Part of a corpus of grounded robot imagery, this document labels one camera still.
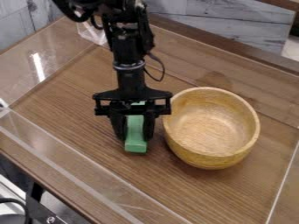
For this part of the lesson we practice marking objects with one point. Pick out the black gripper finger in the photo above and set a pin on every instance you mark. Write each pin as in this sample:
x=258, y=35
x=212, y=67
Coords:
x=149, y=128
x=119, y=124

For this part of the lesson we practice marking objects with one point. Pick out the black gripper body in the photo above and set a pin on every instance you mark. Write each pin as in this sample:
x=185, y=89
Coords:
x=134, y=98

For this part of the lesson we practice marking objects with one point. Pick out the green rectangular block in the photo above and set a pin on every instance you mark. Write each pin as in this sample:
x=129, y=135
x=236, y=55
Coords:
x=135, y=142

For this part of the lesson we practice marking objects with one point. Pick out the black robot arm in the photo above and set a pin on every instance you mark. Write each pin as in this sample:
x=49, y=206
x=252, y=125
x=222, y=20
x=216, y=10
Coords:
x=123, y=20

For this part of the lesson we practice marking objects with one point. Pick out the brown wooden bowl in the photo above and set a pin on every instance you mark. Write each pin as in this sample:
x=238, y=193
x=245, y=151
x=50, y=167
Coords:
x=213, y=128

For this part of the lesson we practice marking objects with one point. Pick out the clear acrylic corner bracket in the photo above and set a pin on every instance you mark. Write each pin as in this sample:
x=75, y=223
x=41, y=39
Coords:
x=91, y=34

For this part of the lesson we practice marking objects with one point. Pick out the black table leg bracket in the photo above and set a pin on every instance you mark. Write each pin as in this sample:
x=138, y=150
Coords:
x=39, y=213

